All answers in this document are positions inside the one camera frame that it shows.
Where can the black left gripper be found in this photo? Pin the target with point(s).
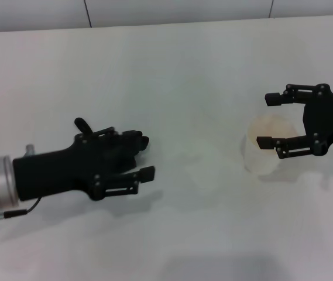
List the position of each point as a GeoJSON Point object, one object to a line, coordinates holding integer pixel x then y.
{"type": "Point", "coordinates": [46, 172]}

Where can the white paper cup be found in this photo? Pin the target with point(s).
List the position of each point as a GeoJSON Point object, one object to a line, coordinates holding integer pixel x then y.
{"type": "Point", "coordinates": [260, 164]}

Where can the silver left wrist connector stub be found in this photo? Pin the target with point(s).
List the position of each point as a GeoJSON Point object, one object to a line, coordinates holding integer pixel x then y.
{"type": "Point", "coordinates": [30, 149]}

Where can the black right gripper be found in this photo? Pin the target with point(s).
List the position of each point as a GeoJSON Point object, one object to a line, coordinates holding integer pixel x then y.
{"type": "Point", "coordinates": [330, 117]}

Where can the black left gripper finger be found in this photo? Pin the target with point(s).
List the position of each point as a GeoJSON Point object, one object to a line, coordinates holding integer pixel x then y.
{"type": "Point", "coordinates": [147, 173]}

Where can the dark glove-shaped rag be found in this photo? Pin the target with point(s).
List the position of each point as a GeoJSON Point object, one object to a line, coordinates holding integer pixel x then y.
{"type": "Point", "coordinates": [125, 155]}

